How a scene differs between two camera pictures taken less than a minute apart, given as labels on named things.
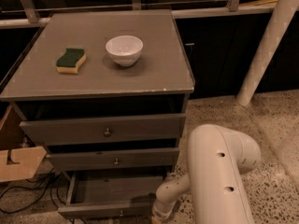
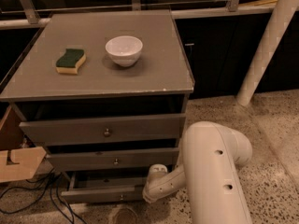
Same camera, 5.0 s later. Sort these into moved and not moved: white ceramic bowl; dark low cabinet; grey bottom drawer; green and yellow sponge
Moved: grey bottom drawer
Not moved: dark low cabinet; green and yellow sponge; white ceramic bowl
